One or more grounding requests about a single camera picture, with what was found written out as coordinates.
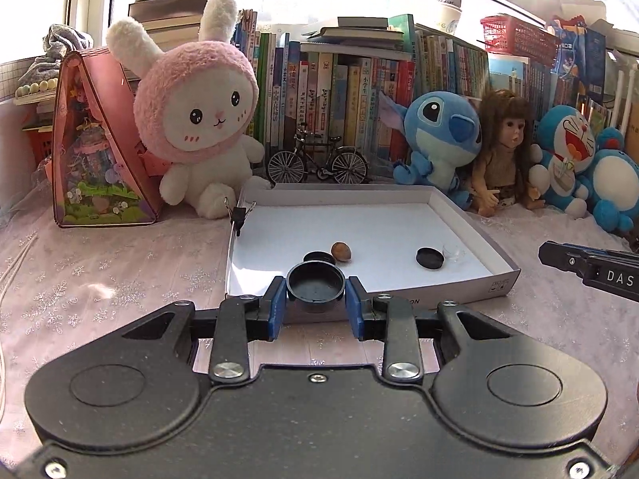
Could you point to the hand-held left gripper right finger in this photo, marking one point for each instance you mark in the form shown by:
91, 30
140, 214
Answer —
357, 312

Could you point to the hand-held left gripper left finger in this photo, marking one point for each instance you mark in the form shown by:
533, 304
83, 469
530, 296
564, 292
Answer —
275, 309

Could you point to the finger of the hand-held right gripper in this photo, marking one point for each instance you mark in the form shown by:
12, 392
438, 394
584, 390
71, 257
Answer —
556, 255

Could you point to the small black plastic cap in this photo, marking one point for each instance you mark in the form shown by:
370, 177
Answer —
315, 284
318, 256

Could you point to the walnut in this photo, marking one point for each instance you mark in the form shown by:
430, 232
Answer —
342, 251

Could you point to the white cardboard box tray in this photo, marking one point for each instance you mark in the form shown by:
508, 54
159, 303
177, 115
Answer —
374, 224

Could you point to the black round lid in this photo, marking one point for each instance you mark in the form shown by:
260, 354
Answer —
430, 258

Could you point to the clear plastic dome cup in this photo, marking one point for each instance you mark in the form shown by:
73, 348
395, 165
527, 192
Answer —
455, 253

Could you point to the blue round plush toy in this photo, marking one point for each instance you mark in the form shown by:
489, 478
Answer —
614, 174

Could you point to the small black binder clip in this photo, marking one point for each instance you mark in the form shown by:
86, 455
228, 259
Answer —
241, 214

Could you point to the blue cat plush toy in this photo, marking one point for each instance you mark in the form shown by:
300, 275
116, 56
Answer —
564, 134

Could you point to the long-haired baby doll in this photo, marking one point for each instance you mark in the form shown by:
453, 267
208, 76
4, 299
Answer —
509, 129

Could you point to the black model bicycle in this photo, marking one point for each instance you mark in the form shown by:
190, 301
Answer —
348, 163

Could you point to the pink snowflake tablecloth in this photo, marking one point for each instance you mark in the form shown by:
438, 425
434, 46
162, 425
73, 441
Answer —
125, 269

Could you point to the blue alien plush toy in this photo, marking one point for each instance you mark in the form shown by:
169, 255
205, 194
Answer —
439, 124

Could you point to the white pipe rack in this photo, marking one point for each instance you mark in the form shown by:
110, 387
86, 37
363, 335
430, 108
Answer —
624, 90

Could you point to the blue gift bag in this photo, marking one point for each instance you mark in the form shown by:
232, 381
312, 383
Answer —
584, 60

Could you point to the pink bunny plush toy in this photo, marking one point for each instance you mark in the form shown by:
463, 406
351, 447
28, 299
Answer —
199, 110

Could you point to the row of upright books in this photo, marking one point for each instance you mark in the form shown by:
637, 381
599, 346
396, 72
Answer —
324, 95

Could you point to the red plastic basket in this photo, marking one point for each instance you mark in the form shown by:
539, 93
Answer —
519, 35

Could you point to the pink triangular toy house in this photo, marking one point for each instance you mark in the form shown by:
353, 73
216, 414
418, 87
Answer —
90, 159

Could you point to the red and white cup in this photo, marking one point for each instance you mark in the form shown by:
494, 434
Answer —
449, 5

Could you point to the grey thick book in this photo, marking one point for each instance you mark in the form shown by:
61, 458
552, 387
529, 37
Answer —
349, 36

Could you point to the red plastic crate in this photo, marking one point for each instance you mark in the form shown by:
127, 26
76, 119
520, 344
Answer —
40, 147

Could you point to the dark hardcover book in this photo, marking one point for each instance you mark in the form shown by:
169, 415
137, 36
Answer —
362, 22

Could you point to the stack of thick books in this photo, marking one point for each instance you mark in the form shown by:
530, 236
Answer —
164, 15

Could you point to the row of pale green balls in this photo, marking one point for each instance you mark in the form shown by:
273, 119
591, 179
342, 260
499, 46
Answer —
35, 87

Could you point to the grey knitted cloth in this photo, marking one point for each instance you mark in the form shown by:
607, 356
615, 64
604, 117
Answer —
65, 42

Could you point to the white grid board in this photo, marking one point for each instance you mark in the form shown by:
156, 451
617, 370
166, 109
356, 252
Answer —
10, 80

